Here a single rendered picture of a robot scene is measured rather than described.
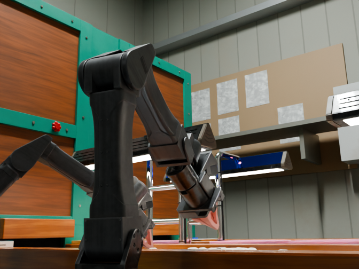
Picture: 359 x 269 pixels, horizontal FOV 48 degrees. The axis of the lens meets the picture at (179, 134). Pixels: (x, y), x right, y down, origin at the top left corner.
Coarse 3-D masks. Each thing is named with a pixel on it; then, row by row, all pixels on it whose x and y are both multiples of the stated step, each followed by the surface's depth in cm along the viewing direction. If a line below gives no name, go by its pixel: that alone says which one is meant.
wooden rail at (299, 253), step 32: (0, 256) 114; (32, 256) 104; (64, 256) 96; (160, 256) 78; (192, 256) 74; (224, 256) 69; (256, 256) 66; (288, 256) 62; (320, 256) 60; (352, 256) 57
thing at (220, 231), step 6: (216, 156) 161; (222, 156) 164; (228, 156) 167; (234, 156) 169; (216, 180) 158; (216, 186) 158; (222, 204) 156; (222, 210) 155; (222, 216) 155; (186, 222) 164; (192, 222) 162; (222, 222) 155; (186, 228) 163; (222, 228) 154; (186, 234) 163; (222, 234) 153; (186, 240) 163; (222, 240) 153
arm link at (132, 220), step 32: (96, 64) 64; (96, 96) 63; (128, 96) 63; (96, 128) 62; (128, 128) 63; (96, 160) 61; (128, 160) 62; (96, 192) 60; (128, 192) 61; (96, 224) 59; (128, 224) 59; (96, 256) 59
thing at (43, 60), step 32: (0, 0) 159; (32, 0) 170; (0, 32) 157; (32, 32) 169; (64, 32) 182; (96, 32) 198; (0, 64) 155; (32, 64) 166; (64, 64) 179; (160, 64) 233; (0, 96) 153; (32, 96) 164; (64, 96) 176; (0, 128) 150; (32, 128) 160; (64, 128) 172; (0, 160) 148; (32, 192) 157; (64, 192) 168; (160, 192) 216
